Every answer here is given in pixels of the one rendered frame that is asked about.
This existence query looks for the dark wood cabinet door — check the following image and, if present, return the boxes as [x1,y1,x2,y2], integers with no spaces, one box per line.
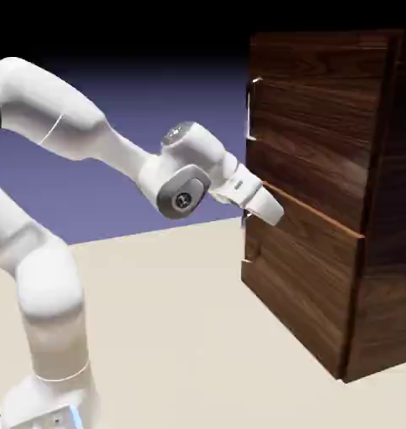
[240,187,365,380]
[245,32,391,235]

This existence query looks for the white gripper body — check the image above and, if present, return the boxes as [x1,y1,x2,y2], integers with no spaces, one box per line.
[243,186,285,227]

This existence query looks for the silver door handle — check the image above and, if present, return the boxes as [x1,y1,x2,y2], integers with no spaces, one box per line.
[240,209,257,265]
[244,75,265,142]

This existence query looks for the dark wood cabinet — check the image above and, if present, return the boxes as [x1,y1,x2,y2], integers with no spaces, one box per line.
[240,28,406,385]

